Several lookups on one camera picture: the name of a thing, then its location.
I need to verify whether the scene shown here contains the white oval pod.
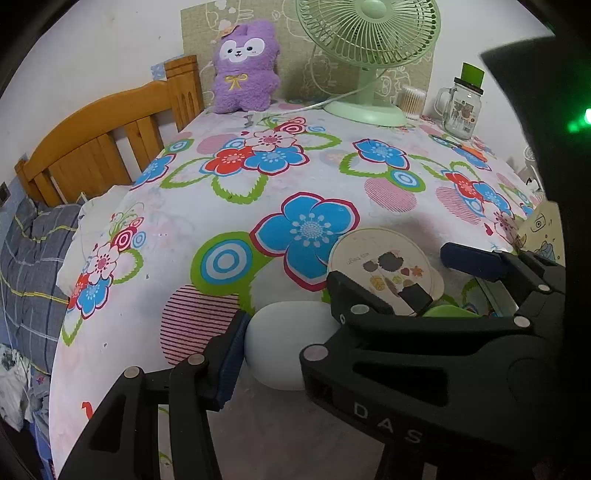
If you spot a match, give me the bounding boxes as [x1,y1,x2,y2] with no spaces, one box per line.
[245,301,339,391]

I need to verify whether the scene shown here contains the green oval case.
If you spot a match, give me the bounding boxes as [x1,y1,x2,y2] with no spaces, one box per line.
[423,304,479,318]

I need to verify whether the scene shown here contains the yellow cartoon wrapped box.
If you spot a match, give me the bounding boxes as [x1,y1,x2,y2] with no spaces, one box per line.
[516,200,565,266]

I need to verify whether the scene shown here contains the glass mason jar mug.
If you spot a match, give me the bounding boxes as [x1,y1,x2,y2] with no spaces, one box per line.
[434,63,485,140]

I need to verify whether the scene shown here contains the orange scissors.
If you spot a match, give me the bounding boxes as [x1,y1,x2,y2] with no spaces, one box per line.
[454,145,488,163]

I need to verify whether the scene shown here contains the cotton swab container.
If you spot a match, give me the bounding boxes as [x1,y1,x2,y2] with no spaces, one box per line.
[397,85,427,119]

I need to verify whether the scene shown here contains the floral tablecloth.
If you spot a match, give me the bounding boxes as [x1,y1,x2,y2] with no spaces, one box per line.
[49,105,539,469]

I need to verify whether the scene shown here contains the grey plaid bedding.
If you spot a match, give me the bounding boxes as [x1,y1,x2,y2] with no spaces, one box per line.
[1,198,81,374]

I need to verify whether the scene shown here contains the green desk fan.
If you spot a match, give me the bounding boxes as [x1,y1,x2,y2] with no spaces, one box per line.
[295,0,441,127]

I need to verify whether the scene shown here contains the purple plush bunny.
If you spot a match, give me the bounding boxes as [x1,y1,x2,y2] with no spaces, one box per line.
[212,19,280,114]

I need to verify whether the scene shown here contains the wooden bed headboard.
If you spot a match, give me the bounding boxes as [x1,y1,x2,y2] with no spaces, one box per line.
[15,55,204,207]

